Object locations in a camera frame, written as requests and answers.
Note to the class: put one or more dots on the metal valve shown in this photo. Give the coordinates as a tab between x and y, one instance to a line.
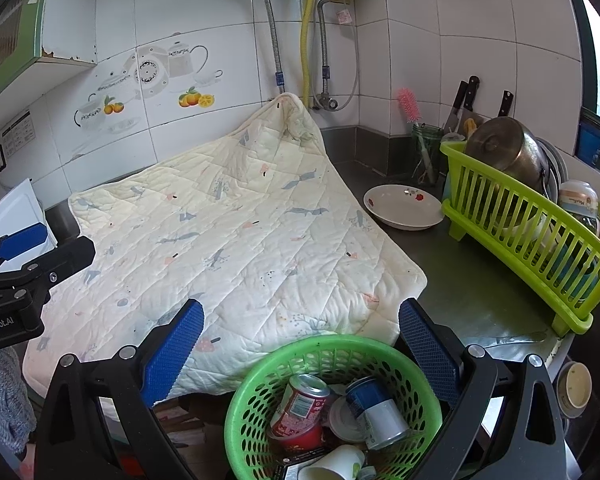
325	101

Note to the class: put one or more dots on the green wall cabinet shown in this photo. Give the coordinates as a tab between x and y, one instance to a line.
10	20

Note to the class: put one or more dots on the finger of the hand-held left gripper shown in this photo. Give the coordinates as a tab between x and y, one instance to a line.
65	260
22	242

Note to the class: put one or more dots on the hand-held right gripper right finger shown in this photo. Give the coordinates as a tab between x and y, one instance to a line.
430	355

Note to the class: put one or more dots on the small beige cup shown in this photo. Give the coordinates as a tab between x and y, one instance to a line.
575	390

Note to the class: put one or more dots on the steel pot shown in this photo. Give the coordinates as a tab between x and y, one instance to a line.
505	150

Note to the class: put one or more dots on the white printed bowl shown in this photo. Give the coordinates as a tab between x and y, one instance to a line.
577	197

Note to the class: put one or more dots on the wall label sticker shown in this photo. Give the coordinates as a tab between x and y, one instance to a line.
17	134

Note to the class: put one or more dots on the printed quilted blanket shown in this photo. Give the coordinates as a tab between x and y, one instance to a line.
260	240

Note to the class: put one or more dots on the white paper cup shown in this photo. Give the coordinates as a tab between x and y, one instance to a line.
335	462

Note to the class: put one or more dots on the white plate with red flower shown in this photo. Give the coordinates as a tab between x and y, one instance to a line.
400	207

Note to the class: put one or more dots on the blue plastic containers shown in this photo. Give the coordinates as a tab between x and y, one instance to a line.
591	140

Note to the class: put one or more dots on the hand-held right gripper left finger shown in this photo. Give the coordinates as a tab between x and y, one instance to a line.
175	350

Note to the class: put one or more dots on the pink tag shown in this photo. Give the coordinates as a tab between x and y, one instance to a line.
342	16

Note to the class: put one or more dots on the person's left hand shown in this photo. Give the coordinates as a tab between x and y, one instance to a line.
10	400

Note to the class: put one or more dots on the steel basin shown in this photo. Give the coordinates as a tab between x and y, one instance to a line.
552	165

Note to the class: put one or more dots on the green dish rack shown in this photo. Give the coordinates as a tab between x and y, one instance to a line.
520	230

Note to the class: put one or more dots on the black box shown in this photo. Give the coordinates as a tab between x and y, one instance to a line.
292	467

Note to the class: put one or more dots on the blue silver can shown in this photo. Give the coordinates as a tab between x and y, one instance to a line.
377	415

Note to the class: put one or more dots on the green plastic basket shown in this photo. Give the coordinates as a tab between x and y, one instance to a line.
250	400

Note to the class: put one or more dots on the yellow plastic utensil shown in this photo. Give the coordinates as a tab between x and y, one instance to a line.
471	125

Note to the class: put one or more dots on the red soda can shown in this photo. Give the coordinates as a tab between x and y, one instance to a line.
300	405

